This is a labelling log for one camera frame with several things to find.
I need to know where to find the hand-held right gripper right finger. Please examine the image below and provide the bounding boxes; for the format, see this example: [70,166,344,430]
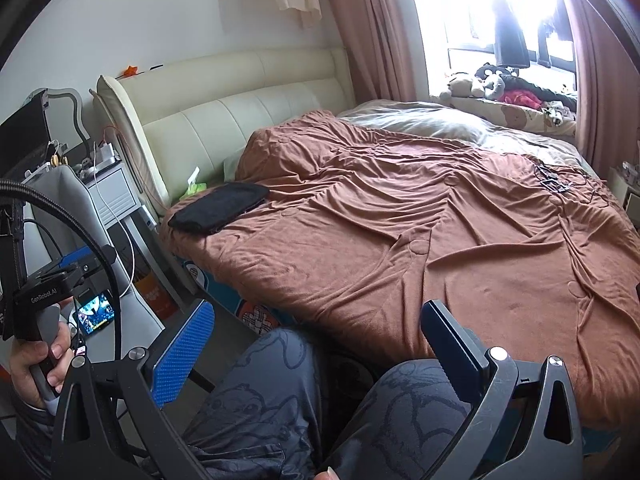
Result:
[420,299,585,480]

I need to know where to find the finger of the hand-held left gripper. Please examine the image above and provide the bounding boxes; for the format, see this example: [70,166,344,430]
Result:
[62,251,117,286]

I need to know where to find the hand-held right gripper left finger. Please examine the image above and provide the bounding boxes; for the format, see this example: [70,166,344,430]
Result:
[50,299,216,480]

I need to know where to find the black pants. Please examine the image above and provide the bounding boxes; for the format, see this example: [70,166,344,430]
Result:
[167,182,271,236]

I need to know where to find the person's left forearm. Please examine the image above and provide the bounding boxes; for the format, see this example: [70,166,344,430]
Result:
[12,402,58,466]

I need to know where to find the person's left hand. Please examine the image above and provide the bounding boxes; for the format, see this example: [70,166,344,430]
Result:
[9,322,76,408]

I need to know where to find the smartphone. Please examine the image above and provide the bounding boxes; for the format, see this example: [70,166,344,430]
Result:
[72,292,117,336]

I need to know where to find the orange printed bag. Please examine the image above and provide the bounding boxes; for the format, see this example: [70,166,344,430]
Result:
[135,272,173,318]

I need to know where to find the blue printed bed sheet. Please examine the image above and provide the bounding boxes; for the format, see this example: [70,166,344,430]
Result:
[172,252,301,336]

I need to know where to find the white nightstand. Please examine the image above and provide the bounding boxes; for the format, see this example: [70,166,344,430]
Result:
[82,145,166,321]

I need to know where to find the person's left leg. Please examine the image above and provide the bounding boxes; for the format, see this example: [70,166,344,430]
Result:
[145,327,323,480]

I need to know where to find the person's leg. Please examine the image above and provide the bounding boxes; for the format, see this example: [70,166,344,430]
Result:
[145,327,323,480]
[320,360,473,480]

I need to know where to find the person's right leg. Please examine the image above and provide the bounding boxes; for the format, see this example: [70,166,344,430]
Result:
[320,360,473,480]

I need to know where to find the green tissue pack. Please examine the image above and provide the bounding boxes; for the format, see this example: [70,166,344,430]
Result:
[184,166,208,198]

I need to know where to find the brown blanket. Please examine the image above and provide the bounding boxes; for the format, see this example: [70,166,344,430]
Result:
[160,109,640,428]

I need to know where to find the black monitor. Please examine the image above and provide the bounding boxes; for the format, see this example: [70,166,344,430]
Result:
[0,87,51,181]

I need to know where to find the pale pillow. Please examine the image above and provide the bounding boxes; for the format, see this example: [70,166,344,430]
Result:
[222,152,246,183]

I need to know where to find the cream leather headboard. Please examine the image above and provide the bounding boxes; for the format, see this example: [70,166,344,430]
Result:
[95,47,356,218]

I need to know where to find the bear printed cushion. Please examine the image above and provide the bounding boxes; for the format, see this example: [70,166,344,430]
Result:
[450,95,578,136]

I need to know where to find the red cloth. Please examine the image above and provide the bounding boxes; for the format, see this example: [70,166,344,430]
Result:
[502,87,543,110]

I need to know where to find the beige plush toy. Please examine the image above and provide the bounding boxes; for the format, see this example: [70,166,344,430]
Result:
[440,72,483,101]

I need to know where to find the black and white plush toy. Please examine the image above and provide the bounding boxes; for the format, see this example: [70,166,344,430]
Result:
[472,62,523,101]

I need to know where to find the black cloth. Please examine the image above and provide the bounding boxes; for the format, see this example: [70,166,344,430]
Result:
[515,77,578,108]

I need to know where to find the pink curtain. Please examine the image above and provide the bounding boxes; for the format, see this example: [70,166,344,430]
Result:
[550,0,640,176]
[320,0,431,106]

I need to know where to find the dark hanging garment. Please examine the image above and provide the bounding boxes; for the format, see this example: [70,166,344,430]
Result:
[537,10,573,68]
[492,0,531,68]

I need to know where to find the black flexible hose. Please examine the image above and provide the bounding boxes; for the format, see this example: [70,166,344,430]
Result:
[0,178,123,361]

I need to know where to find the black cable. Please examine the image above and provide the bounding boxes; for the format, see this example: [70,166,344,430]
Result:
[532,162,606,196]

